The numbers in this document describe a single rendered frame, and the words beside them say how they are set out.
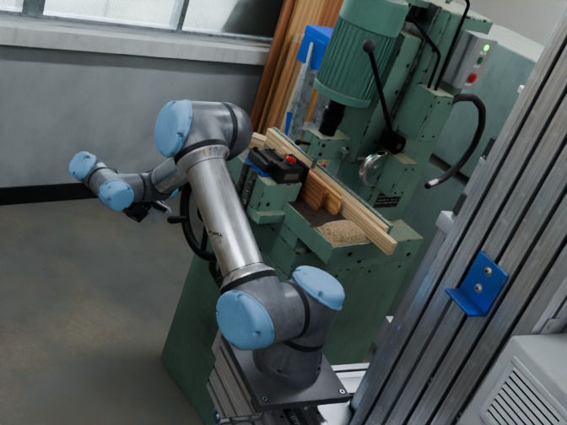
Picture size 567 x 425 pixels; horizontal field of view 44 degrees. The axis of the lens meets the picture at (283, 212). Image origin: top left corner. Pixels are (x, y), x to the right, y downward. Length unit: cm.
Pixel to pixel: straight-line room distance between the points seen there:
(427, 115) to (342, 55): 31
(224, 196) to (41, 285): 163
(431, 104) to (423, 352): 91
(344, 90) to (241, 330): 90
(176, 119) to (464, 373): 73
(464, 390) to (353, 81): 99
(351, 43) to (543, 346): 107
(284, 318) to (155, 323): 157
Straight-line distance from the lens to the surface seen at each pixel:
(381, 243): 196
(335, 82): 199
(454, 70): 216
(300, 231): 196
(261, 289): 131
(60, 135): 330
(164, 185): 178
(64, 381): 253
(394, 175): 213
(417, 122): 210
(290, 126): 305
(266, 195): 194
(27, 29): 295
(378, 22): 194
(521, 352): 115
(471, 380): 129
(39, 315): 277
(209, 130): 143
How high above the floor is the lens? 176
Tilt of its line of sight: 26 degrees down
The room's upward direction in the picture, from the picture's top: 21 degrees clockwise
